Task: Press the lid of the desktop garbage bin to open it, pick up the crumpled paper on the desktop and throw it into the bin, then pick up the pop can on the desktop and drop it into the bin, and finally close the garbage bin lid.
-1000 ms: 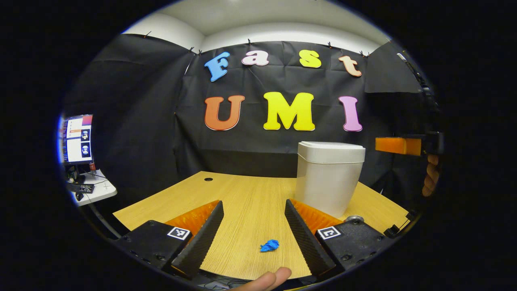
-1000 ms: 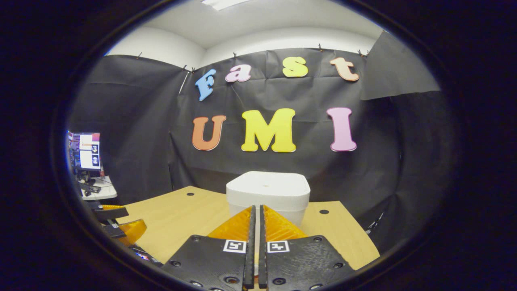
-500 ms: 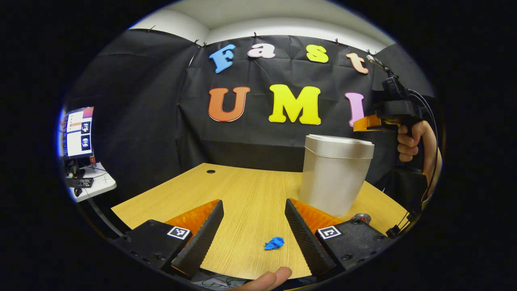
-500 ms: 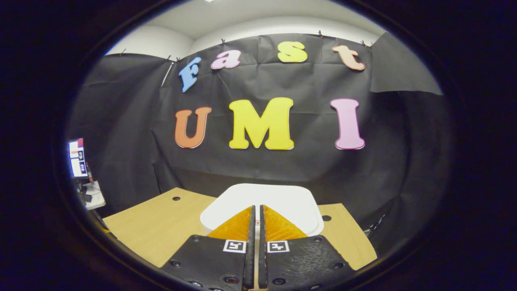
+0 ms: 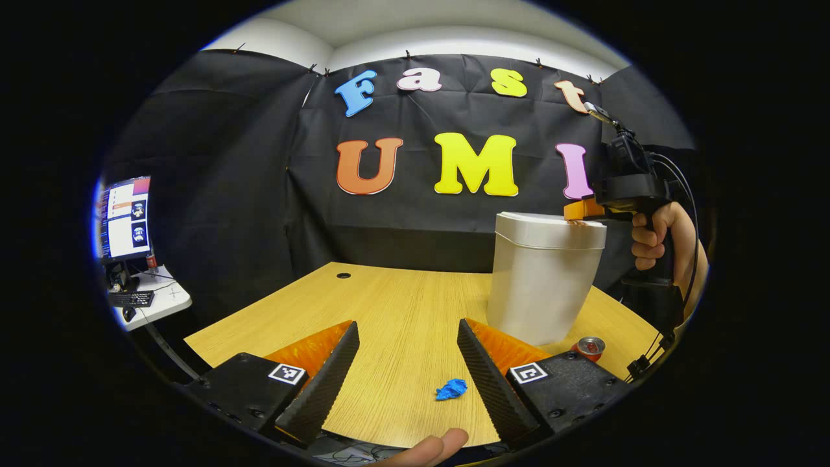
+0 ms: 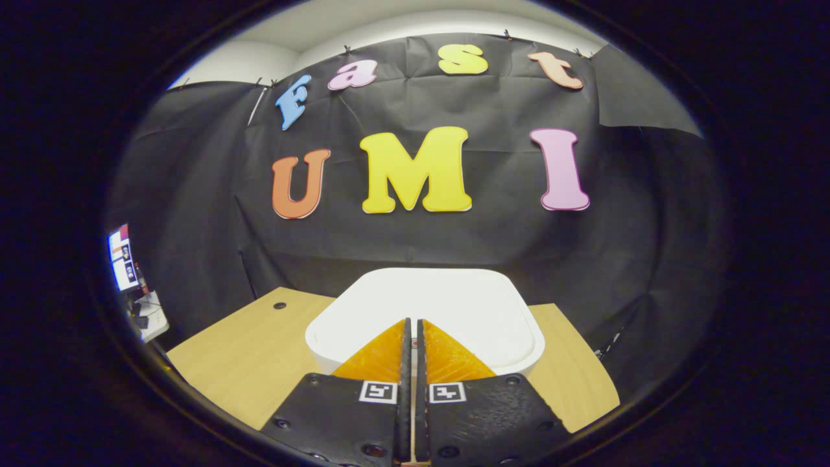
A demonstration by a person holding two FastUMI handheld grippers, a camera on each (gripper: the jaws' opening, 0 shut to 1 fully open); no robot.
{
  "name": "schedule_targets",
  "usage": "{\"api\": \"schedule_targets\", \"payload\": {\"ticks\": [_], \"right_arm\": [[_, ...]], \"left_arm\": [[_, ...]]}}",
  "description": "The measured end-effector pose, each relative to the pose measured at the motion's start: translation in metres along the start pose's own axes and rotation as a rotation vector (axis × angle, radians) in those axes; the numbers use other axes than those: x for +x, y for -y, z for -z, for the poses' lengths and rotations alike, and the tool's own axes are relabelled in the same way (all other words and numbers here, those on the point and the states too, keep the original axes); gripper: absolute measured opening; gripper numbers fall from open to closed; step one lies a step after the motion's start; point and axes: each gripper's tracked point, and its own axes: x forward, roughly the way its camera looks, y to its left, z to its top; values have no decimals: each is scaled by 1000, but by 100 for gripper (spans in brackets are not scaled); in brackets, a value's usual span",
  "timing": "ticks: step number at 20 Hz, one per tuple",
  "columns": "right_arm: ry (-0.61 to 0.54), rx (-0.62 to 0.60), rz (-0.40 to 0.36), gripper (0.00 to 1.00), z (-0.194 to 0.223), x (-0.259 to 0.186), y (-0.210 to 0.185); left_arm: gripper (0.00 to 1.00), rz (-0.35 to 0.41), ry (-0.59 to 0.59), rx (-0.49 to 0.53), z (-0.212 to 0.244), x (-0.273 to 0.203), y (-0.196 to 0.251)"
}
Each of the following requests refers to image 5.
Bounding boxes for white desktop garbage bin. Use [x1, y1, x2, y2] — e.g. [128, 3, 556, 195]
[486, 211, 608, 346]

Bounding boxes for black monitor stand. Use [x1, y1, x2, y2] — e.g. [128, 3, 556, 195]
[107, 263, 137, 294]

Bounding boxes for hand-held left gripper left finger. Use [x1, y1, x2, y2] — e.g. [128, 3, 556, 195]
[184, 321, 361, 447]

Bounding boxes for red pop can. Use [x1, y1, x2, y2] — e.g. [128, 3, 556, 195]
[571, 336, 606, 363]

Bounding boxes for computer monitor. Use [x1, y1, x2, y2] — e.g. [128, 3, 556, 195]
[97, 176, 155, 263]

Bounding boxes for wooden desktop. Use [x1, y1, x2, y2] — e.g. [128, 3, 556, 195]
[185, 261, 665, 449]

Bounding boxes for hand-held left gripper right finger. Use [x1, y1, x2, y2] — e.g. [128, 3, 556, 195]
[456, 318, 633, 447]

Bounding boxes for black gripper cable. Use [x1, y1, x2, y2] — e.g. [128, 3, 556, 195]
[584, 102, 701, 383]

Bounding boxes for black keyboard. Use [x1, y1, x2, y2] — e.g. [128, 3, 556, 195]
[109, 291, 155, 308]

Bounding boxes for white side table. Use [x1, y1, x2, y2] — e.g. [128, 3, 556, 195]
[115, 265, 193, 331]

